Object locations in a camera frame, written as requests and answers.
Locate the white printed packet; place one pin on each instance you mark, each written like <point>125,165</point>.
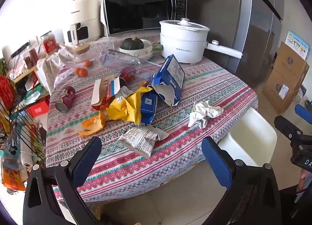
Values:
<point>139,141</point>

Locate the white patterned bowl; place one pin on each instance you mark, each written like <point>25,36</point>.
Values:
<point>145,52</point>

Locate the orange plastic bag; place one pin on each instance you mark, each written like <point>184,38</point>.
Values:
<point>12,180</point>

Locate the yellow snack packet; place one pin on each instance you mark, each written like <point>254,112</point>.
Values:
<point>124,108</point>

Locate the clear plastic bottle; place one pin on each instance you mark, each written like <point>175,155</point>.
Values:
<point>121,56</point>

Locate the dark green pumpkin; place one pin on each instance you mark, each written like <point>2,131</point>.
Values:
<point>131,44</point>

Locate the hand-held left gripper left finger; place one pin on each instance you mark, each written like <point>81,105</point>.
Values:
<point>85,161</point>

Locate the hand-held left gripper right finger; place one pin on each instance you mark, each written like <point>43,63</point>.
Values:
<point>217,161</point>

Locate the red drink can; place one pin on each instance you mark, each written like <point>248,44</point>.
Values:
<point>67,98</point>
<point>128,74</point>

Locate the patterned tablecloth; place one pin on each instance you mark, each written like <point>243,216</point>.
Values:
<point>207,88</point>

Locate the green cucumber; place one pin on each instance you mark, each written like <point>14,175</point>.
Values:
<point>158,47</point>

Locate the orange mandarin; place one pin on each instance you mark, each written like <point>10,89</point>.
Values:
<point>78,71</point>
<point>84,72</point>
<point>87,63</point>

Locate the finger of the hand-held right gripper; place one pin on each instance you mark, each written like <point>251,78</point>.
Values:
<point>303,114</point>
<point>288,127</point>

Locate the white electric pot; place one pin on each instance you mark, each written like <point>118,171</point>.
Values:
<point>181,44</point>

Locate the cardboard box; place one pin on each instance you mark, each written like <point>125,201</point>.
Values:
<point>277,93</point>
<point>291,66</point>

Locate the large blue carton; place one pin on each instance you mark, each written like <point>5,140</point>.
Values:
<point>168,78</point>

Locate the person's dark pants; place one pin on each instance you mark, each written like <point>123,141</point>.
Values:
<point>290,205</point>

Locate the crumpled white tissue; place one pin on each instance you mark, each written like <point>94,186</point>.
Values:
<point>203,113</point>

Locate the white air fryer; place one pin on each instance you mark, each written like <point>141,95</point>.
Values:
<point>84,10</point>

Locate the small blue carton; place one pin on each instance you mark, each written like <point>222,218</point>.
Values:
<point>148,105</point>

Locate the white orange snack box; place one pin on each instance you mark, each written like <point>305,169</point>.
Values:
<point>103,93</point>

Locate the red flat package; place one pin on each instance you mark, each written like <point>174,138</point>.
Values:
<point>39,110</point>

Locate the grey refrigerator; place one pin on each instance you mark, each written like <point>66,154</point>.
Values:
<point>251,32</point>

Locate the blue yellow printed box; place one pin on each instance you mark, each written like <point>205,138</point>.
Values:
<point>297,43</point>

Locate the black microwave oven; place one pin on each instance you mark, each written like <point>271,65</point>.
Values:
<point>136,8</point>

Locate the clear plastic bag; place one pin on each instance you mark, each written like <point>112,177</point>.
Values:
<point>70,60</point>

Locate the orange peel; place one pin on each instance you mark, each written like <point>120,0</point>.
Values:
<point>93,126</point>

